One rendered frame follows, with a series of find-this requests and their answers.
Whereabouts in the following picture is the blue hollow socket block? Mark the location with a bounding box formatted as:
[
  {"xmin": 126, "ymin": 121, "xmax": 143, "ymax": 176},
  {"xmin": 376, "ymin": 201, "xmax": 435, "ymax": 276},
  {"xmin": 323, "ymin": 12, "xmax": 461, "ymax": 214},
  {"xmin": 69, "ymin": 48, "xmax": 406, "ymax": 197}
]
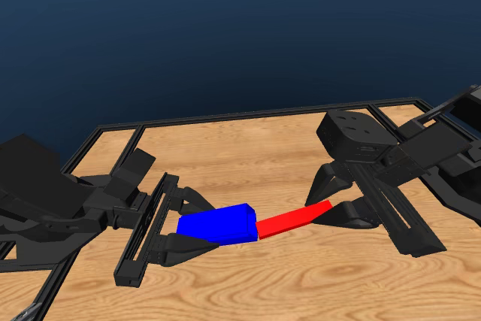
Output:
[{"xmin": 176, "ymin": 203, "xmax": 260, "ymax": 247}]

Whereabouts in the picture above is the thin red peg bar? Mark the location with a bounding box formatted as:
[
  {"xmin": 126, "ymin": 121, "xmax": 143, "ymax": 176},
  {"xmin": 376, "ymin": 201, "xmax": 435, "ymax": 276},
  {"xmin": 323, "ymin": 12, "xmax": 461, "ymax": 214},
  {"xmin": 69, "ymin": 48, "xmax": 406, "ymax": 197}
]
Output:
[{"xmin": 255, "ymin": 200, "xmax": 334, "ymax": 241}]

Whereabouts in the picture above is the black table frame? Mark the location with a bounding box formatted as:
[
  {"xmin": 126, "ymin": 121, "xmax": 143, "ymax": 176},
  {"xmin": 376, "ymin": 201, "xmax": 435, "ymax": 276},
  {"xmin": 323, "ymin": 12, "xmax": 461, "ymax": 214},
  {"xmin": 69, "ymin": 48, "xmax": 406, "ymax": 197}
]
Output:
[{"xmin": 0, "ymin": 98, "xmax": 481, "ymax": 321}]

